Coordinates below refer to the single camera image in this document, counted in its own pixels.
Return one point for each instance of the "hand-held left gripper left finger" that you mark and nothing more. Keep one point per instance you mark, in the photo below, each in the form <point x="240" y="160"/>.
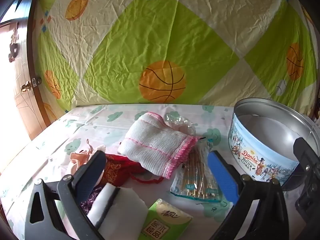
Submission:
<point x="87" y="177"/>

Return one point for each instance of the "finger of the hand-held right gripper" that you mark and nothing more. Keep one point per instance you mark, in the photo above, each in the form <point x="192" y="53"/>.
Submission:
<point x="311" y="165"/>

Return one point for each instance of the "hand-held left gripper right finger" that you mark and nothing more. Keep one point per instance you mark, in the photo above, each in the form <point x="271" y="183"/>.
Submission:
<point x="222" y="177"/>

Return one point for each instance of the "peach fabric piece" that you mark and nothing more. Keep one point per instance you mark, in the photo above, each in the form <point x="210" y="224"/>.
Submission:
<point x="80" y="156"/>

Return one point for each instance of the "purple embroidered pouch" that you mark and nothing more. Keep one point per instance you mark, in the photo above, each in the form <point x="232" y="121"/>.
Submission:
<point x="88" y="200"/>

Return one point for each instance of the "red embroidered pouch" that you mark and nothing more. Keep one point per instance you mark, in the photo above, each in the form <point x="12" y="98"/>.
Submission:
<point x="117" y="166"/>

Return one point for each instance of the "round cookie tin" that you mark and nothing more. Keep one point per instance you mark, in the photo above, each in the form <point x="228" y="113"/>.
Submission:
<point x="260" y="152"/>

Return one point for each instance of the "clear plastic bag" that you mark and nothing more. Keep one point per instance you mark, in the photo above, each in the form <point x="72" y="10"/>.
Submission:
<point x="182" y="125"/>

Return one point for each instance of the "green tissue pack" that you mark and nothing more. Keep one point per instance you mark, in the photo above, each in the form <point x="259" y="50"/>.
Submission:
<point x="165" y="220"/>

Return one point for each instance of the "white towel pink trim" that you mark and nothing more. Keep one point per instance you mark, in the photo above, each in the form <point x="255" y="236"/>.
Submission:
<point x="152" y="145"/>

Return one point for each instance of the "pack of wooden sticks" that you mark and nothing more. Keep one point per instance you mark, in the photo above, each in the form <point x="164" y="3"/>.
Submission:
<point x="197" y="175"/>

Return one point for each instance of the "cloud print bed sheet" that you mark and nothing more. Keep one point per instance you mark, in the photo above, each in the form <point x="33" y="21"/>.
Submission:
<point x="82" y="120"/>

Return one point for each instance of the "wooden door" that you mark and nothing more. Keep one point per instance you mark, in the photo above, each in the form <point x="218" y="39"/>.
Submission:
<point x="22" y="110"/>

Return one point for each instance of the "hanging door ornament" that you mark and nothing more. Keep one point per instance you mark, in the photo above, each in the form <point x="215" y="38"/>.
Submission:
<point x="13" y="47"/>

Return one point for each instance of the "ball print hanging sheet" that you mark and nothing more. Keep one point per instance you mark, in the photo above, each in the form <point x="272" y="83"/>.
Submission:
<point x="160" y="37"/>

